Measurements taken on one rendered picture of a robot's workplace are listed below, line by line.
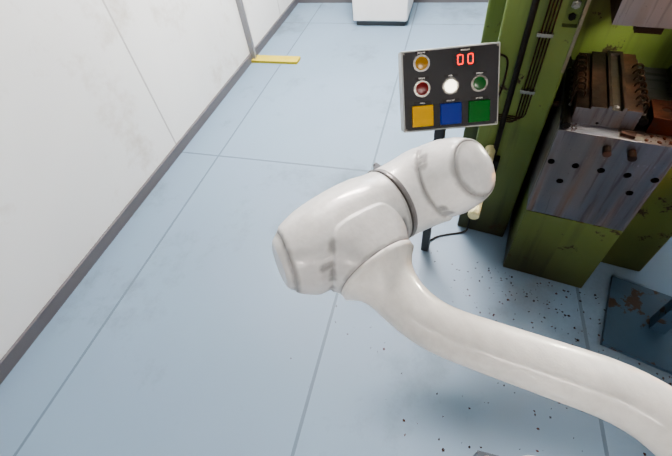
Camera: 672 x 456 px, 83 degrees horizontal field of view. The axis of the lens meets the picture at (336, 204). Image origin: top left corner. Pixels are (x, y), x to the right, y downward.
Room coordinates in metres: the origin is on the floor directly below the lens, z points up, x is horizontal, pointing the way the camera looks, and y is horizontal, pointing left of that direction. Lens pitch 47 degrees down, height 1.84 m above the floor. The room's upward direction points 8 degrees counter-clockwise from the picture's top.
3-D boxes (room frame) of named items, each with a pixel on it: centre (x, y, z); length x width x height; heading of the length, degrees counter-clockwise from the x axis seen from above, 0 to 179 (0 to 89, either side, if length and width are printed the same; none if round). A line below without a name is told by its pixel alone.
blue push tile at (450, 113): (1.13, -0.45, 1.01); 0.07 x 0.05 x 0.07; 85
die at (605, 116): (1.23, -1.10, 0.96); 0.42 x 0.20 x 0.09; 150
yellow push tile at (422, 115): (1.14, -0.36, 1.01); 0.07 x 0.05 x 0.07; 85
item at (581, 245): (1.22, -1.15, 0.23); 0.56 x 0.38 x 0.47; 150
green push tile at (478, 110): (1.12, -0.55, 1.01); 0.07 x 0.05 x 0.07; 85
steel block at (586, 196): (1.22, -1.15, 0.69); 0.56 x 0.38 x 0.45; 150
